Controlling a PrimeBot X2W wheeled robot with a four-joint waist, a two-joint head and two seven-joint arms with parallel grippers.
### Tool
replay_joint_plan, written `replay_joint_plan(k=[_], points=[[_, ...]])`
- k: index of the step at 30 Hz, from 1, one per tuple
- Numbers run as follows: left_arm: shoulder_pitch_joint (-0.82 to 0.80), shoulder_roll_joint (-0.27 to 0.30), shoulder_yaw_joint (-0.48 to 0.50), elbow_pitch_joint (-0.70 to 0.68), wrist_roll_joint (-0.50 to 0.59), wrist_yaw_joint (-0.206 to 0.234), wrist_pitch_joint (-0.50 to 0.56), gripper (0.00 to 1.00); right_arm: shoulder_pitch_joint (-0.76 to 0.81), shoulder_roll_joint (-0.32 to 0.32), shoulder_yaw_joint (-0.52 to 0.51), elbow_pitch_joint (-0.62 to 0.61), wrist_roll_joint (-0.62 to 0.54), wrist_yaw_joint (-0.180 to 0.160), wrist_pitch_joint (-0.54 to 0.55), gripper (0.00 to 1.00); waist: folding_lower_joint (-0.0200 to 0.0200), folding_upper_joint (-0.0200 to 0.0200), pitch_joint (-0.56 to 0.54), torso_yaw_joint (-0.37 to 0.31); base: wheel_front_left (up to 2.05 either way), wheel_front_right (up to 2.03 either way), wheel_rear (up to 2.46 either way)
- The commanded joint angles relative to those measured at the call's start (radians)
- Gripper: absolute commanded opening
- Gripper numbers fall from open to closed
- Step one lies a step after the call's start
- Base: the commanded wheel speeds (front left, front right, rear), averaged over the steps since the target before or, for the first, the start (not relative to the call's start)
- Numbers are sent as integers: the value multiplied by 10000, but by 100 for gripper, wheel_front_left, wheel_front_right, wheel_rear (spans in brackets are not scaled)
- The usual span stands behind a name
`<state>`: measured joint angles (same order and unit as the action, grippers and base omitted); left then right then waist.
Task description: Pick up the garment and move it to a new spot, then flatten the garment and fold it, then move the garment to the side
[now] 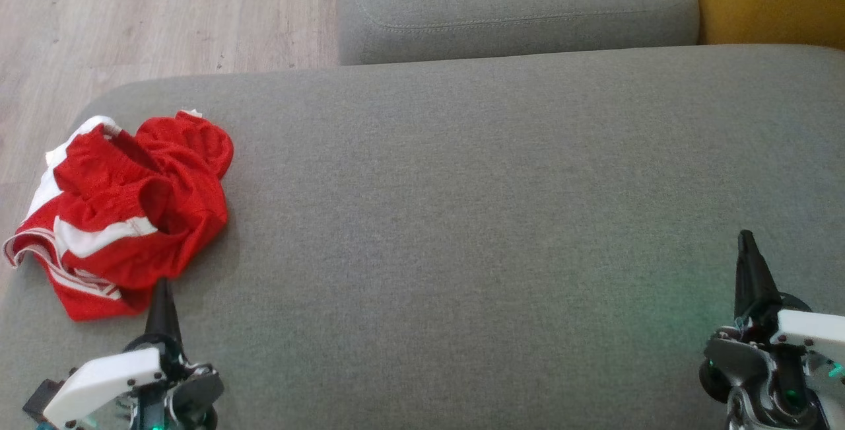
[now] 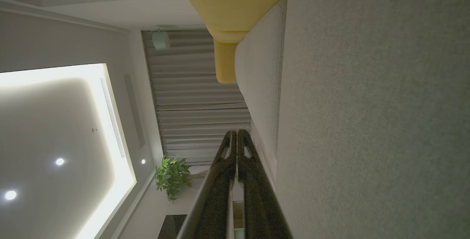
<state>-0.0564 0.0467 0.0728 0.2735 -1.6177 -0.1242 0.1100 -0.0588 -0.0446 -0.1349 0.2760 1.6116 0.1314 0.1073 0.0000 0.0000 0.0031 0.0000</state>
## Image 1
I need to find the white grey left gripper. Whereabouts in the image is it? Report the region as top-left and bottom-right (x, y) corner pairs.
(23, 277), (226, 430)

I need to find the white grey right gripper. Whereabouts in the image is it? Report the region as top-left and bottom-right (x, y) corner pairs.
(698, 229), (845, 430)

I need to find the red white sports garment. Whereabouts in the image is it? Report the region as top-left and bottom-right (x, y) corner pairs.
(3, 109), (234, 322)

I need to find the large grey sofa seat cushion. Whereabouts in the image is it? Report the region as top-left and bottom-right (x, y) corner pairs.
(0, 44), (845, 430)

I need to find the small grey sofa cushion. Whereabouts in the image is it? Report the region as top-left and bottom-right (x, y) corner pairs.
(336, 0), (701, 66)

